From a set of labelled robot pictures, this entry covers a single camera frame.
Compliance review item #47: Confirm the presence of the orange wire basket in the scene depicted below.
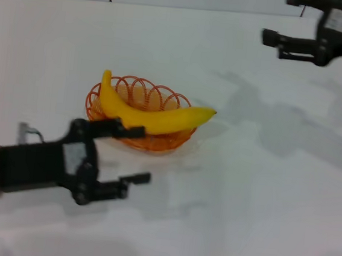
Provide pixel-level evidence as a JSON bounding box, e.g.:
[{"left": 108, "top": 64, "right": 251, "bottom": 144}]
[{"left": 81, "top": 71, "right": 203, "bottom": 157}]

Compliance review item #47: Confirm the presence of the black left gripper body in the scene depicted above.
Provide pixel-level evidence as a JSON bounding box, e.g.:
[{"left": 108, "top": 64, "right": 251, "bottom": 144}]
[{"left": 0, "top": 110, "right": 105, "bottom": 208}]

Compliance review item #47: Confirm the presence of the yellow banana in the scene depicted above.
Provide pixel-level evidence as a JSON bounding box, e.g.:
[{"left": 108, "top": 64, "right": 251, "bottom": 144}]
[{"left": 97, "top": 69, "right": 221, "bottom": 142}]

